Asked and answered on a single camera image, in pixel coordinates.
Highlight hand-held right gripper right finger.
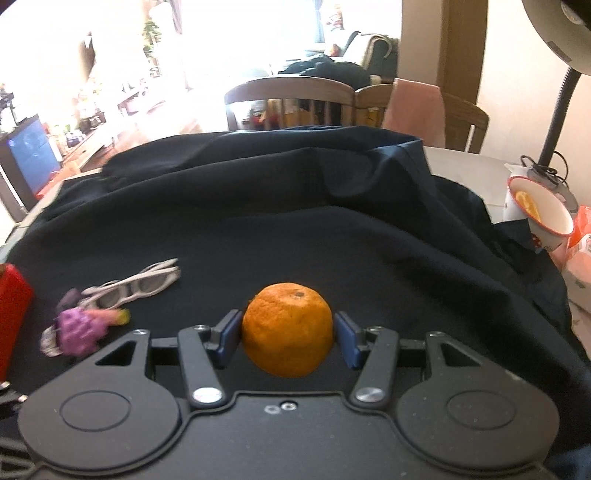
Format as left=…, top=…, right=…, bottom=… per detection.
left=333, top=311, right=485, bottom=409

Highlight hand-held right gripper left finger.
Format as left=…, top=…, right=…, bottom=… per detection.
left=95, top=310, right=244, bottom=409

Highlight purple toy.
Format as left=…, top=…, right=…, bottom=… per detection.
left=39, top=288, right=131, bottom=357

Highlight red tin box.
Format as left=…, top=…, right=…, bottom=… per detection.
left=0, top=263, right=34, bottom=384

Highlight white sunglasses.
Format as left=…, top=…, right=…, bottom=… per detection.
left=78, top=259, right=182, bottom=309

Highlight dark blue cloth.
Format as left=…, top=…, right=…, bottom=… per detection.
left=0, top=124, right=580, bottom=480

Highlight orange slice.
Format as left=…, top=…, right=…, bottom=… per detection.
left=516, top=190, right=542, bottom=221

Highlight white cup red rim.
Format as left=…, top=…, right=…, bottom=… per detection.
left=507, top=175, right=574, bottom=250

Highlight pink towel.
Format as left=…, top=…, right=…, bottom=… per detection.
left=382, top=78, right=446, bottom=148

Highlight white low cabinet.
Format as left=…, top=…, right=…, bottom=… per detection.
left=60, top=88, right=167, bottom=171

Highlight wooden chair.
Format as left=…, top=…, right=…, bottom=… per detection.
left=224, top=76, right=356, bottom=132
left=355, top=83, right=489, bottom=154

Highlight orange white plastic bag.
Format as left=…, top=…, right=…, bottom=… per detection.
left=561, top=205, right=591, bottom=287

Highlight dark clothes pile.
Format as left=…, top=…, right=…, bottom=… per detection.
left=277, top=55, right=372, bottom=88

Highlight sofa with blankets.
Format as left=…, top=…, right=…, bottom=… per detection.
left=323, top=31, right=399, bottom=84

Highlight potted plant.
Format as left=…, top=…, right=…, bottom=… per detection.
left=141, top=21, right=162, bottom=79

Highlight black desk lamp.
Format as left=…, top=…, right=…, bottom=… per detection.
left=521, top=0, right=591, bottom=217

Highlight blue screen black frame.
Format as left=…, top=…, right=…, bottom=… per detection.
left=0, top=115, right=63, bottom=208

